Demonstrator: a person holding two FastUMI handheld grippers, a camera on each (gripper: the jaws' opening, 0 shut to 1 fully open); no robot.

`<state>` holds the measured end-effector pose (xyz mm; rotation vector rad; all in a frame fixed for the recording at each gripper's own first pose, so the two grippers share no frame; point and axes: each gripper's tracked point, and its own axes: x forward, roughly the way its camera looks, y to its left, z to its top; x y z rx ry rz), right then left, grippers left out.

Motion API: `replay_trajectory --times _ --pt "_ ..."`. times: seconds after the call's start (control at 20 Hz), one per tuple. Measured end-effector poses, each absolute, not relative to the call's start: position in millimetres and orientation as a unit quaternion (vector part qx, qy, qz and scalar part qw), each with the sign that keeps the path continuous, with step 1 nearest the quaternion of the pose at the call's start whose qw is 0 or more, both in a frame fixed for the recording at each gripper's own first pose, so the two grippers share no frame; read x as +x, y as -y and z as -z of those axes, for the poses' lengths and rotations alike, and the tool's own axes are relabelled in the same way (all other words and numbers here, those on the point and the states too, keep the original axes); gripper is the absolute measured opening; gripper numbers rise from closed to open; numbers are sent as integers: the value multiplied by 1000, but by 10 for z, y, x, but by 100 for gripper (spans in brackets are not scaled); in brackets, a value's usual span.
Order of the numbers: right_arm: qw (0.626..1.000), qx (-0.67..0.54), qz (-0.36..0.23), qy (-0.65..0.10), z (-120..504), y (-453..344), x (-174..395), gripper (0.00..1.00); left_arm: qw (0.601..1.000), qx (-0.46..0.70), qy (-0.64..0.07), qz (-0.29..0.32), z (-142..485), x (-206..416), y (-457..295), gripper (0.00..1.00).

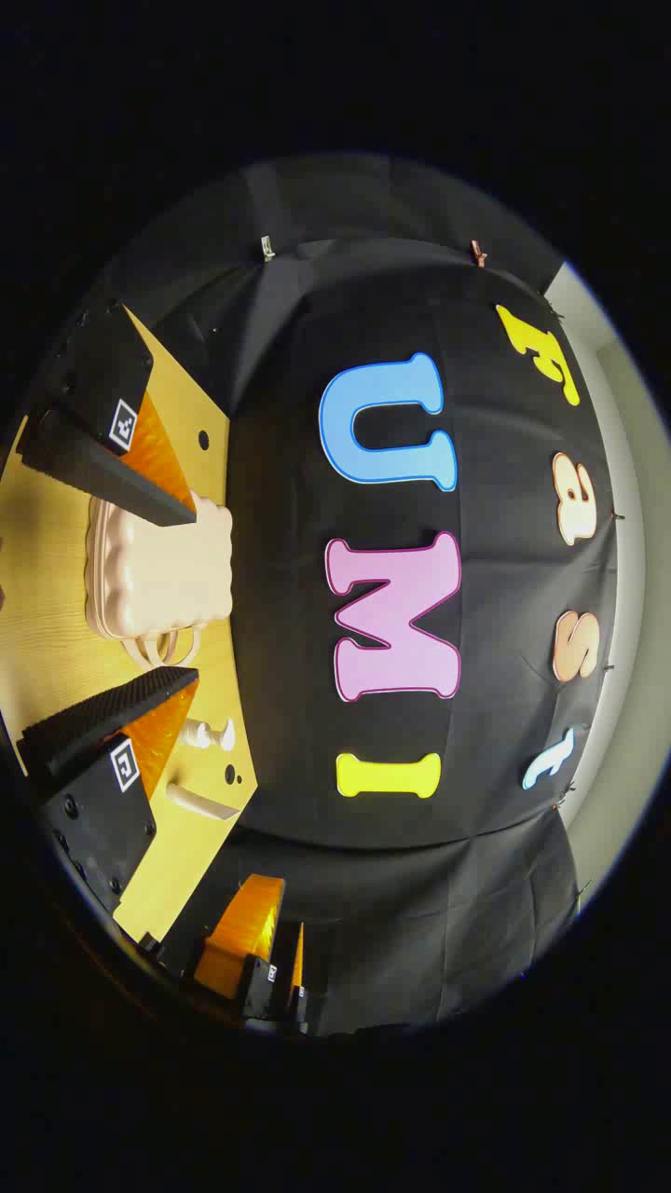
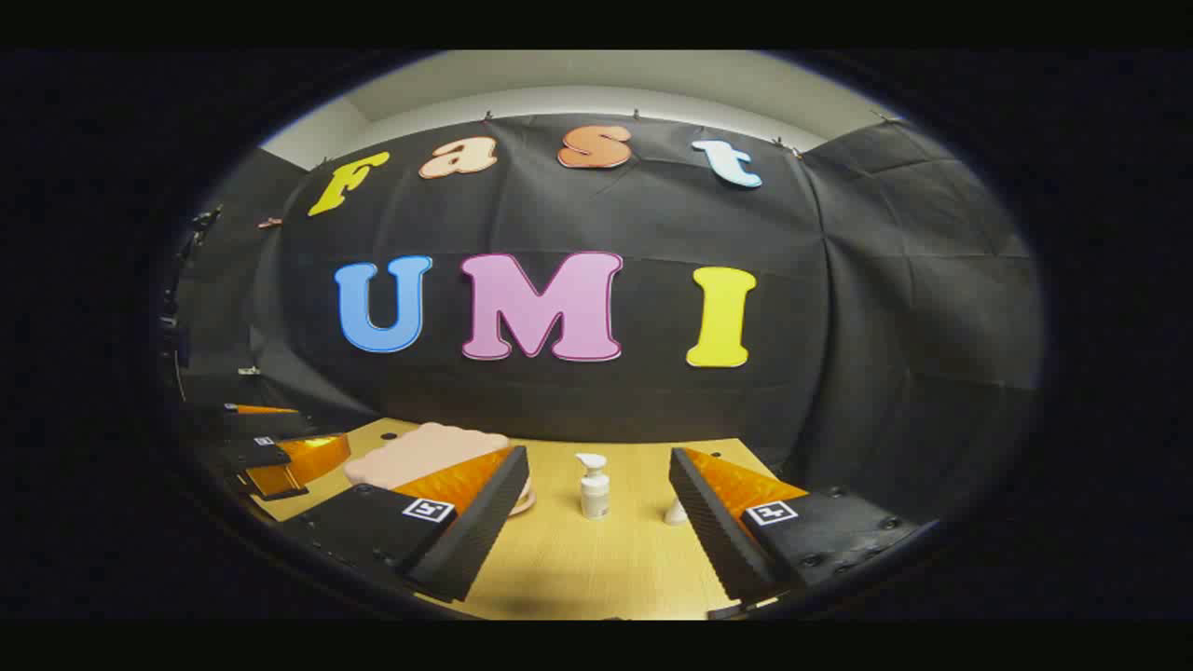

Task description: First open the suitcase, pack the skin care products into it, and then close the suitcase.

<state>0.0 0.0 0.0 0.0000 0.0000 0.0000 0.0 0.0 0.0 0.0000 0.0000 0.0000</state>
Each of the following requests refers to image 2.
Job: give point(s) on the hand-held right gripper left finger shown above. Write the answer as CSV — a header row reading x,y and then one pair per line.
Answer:
x,y
480,522

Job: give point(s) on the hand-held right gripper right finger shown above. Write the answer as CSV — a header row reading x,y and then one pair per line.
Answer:
x,y
713,522

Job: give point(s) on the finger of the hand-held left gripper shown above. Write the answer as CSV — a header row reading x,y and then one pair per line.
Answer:
x,y
303,461
270,424

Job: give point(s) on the white squeeze tube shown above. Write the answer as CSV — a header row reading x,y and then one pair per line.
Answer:
x,y
675,513

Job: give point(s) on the pink suitcase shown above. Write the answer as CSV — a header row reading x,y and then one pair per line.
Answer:
x,y
419,452

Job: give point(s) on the white pump bottle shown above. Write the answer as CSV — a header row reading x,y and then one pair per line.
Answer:
x,y
594,494

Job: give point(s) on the black backdrop cloth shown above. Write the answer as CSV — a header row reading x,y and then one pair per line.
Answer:
x,y
652,224

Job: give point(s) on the black camera stand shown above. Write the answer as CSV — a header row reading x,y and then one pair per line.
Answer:
x,y
175,321

